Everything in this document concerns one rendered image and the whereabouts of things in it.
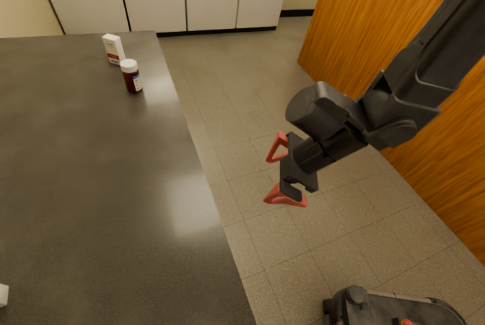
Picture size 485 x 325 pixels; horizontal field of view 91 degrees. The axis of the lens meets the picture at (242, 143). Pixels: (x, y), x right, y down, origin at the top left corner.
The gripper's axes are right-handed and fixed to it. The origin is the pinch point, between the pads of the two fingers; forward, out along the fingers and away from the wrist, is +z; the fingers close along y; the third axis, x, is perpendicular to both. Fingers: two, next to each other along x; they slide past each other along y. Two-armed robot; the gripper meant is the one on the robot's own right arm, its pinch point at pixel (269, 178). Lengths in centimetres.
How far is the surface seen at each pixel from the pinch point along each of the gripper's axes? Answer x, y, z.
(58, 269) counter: -25.7, 19.3, 26.9
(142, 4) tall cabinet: -77, -230, 121
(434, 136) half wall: 139, -96, -7
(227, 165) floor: 42, -75, 97
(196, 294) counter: -3.8, 19.9, 14.4
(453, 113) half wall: 128, -99, -23
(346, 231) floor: 114, -39, 56
